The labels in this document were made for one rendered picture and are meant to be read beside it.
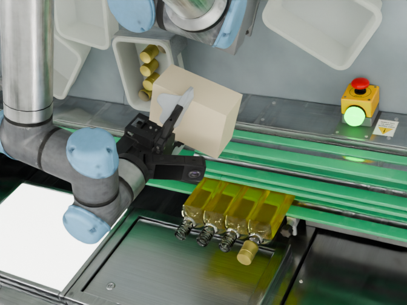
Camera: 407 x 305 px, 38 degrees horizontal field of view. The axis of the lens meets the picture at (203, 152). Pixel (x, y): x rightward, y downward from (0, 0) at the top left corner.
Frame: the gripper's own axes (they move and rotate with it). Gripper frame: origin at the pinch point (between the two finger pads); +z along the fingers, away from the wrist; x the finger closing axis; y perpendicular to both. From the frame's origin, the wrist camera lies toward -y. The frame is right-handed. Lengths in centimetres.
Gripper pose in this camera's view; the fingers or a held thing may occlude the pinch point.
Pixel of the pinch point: (191, 115)
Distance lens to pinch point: 120.5
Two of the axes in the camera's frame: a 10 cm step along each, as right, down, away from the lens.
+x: -1.4, 6.9, 7.1
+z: 4.5, -6.0, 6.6
